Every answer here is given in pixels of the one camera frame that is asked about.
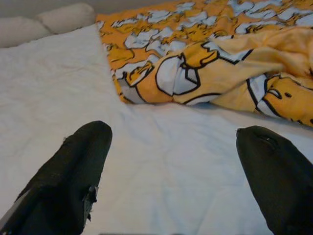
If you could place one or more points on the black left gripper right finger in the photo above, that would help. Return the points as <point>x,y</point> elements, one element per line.
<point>278,176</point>

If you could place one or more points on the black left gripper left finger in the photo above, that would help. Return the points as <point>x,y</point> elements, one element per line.
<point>61,183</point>

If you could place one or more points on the white quilted bed sheet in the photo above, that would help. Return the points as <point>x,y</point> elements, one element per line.
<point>73,85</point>

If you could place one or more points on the yellow cartoon print blanket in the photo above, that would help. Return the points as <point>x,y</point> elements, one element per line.
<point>220,61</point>

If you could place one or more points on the cream bolster pillow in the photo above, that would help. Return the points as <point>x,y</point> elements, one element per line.
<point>68,18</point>
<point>19,31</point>

